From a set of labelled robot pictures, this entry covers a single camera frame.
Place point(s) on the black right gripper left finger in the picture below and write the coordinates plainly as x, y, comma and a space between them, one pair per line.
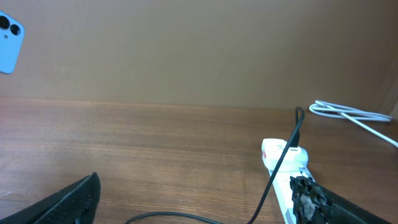
76, 203

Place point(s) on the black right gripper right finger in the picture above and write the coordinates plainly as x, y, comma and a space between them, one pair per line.
314, 204

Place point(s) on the blue Galaxy smartphone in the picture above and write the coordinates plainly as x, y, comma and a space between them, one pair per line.
12, 36

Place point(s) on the white power strip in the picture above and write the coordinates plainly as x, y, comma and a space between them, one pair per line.
281, 185

